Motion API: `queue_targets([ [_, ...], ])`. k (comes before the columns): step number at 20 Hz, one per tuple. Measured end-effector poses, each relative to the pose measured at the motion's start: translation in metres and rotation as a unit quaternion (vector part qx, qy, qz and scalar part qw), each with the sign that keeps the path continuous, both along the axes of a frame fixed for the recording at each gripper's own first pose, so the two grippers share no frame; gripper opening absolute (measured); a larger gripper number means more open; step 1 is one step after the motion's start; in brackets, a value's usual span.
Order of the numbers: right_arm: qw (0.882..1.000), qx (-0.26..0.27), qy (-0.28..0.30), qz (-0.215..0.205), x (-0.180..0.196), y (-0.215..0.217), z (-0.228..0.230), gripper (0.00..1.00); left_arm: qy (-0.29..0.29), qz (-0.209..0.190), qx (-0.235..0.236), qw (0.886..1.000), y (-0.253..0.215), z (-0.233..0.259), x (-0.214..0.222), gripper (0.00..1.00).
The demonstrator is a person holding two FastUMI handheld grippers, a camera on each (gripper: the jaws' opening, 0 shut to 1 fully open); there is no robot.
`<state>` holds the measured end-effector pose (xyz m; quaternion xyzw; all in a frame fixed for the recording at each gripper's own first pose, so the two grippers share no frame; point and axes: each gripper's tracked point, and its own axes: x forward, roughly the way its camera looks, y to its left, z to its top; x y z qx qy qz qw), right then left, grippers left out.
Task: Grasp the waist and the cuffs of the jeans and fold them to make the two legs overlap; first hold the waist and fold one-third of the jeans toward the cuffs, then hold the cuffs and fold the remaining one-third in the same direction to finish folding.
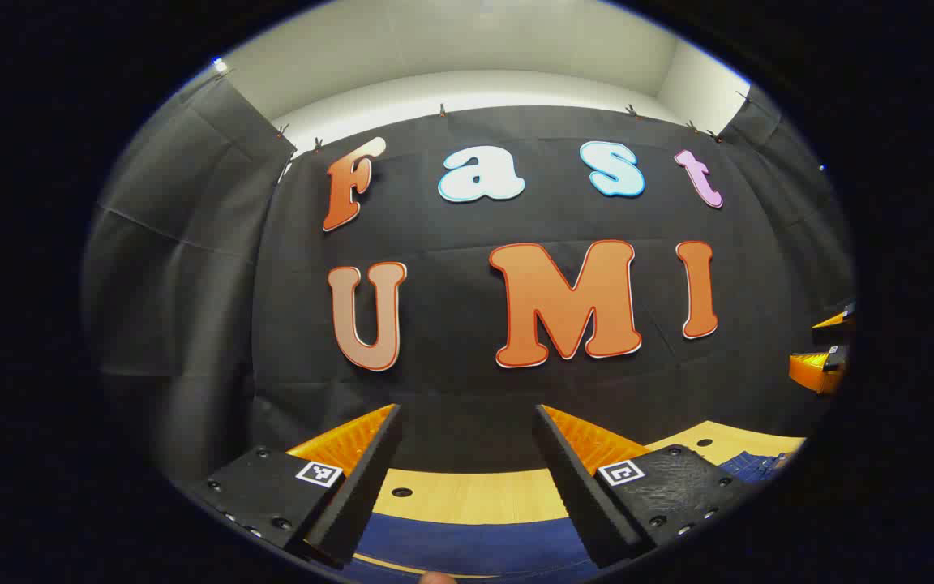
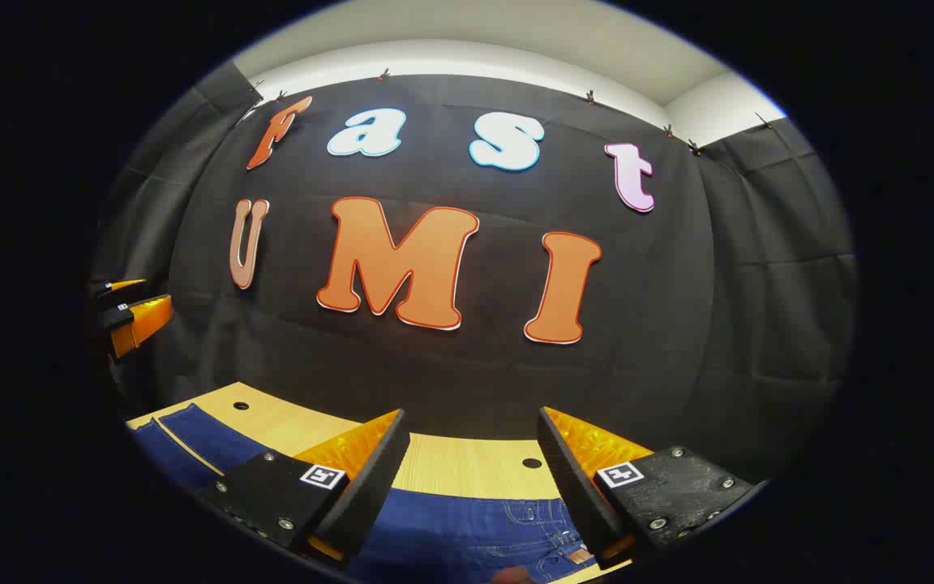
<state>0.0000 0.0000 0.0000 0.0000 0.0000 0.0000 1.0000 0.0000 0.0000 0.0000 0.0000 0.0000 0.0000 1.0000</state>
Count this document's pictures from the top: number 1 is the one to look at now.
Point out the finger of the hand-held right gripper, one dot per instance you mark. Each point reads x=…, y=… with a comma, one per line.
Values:
x=816, y=371
x=836, y=319

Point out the blue denim jeans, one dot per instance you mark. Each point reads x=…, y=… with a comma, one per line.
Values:
x=475, y=547

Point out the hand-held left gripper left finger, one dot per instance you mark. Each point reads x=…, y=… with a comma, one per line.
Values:
x=362, y=487

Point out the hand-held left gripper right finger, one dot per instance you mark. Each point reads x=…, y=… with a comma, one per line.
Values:
x=576, y=495

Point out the black backdrop cloth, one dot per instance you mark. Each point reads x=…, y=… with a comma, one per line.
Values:
x=451, y=324

